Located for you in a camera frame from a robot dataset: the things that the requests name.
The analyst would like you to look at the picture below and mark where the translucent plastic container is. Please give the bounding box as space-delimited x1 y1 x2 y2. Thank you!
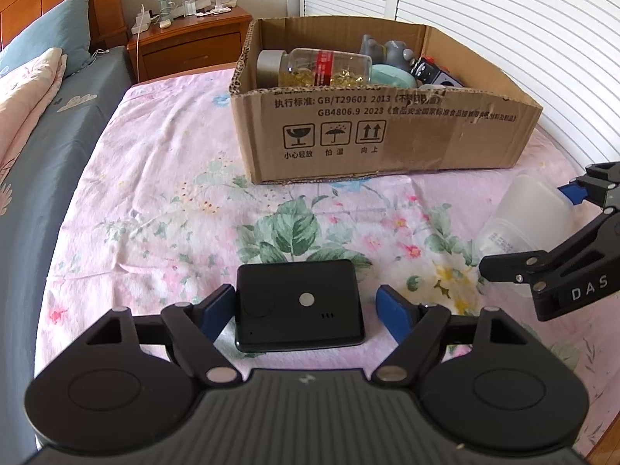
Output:
473 168 590 300

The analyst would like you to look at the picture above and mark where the black rectangular case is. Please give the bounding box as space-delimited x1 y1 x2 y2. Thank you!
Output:
235 259 366 353

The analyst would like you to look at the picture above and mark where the black cube with red knobs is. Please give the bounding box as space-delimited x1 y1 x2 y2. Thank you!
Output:
411 56 463 87

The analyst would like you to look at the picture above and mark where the teal egg-shaped object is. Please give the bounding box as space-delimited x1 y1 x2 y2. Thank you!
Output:
371 64 417 88

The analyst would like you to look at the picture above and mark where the grey plush toy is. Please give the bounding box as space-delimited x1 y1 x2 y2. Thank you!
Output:
359 35 416 71

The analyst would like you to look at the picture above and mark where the fish oil capsule bottle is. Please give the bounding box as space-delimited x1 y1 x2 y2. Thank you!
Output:
257 48 372 88

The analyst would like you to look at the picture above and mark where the clear plastic jar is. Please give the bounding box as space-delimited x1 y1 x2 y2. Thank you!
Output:
418 84 450 96

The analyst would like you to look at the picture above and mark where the pink floral table cloth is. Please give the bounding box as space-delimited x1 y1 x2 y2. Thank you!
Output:
33 67 620 456

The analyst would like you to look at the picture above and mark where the white louvered closet door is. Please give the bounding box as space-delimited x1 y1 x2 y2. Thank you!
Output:
300 0 619 166

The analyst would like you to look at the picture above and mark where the blue bed sheet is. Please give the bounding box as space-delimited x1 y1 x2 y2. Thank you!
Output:
1 46 133 464

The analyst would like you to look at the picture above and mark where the brown cardboard box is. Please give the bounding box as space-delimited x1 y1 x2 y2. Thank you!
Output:
229 16 542 184

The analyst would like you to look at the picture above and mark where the wooden nightstand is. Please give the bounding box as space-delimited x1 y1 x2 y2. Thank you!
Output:
127 6 252 82

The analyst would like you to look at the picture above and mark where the pink folded quilt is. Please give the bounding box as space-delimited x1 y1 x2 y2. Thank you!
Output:
0 47 67 169

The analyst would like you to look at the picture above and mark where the white power strip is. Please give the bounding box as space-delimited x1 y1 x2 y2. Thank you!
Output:
131 6 152 36

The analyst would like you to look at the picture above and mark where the clear spray bottle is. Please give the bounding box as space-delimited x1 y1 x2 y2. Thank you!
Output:
183 0 196 17

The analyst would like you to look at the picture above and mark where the blue pillow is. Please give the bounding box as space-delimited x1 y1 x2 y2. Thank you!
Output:
1 0 90 77

